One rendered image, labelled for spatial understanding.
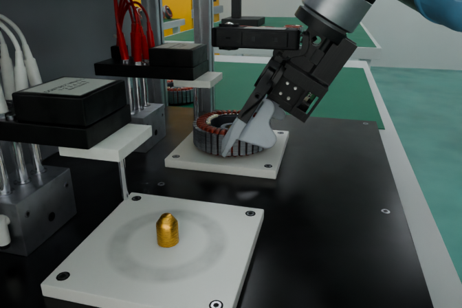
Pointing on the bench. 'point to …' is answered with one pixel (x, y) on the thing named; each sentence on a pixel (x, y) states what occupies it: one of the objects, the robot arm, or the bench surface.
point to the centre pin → (167, 230)
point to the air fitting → (4, 232)
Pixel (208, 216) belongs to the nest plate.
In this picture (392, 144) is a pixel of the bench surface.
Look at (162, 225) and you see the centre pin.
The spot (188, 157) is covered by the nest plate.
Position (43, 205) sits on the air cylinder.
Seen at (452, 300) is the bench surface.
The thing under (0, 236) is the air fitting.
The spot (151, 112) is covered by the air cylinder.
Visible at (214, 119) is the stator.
